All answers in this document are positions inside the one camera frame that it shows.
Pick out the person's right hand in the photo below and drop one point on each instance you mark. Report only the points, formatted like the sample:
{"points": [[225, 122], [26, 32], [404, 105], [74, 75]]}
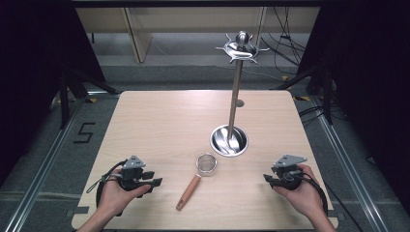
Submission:
{"points": [[306, 196]]}

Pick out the black curtain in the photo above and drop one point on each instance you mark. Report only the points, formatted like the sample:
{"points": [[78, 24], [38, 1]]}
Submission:
{"points": [[374, 64], [32, 64]]}

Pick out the beige wooden cabinet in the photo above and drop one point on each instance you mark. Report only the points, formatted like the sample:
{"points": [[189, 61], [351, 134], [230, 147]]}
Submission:
{"points": [[193, 19]]}

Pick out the black tripod stand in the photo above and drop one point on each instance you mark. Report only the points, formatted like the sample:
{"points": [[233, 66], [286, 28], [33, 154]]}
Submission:
{"points": [[327, 93], [66, 93]]}

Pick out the person's left hand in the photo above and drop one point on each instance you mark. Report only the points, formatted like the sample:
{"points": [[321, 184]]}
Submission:
{"points": [[112, 199]]}

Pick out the aluminium floor rail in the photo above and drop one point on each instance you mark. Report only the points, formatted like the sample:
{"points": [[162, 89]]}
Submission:
{"points": [[42, 167], [351, 167]]}

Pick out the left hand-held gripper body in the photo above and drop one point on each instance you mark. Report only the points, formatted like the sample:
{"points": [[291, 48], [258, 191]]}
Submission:
{"points": [[130, 175]]}

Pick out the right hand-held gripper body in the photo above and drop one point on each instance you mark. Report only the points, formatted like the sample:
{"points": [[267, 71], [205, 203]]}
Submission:
{"points": [[288, 177]]}

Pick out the steel utensil hanging rack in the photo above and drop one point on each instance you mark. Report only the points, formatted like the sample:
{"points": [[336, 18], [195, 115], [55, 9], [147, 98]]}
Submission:
{"points": [[234, 96]]}

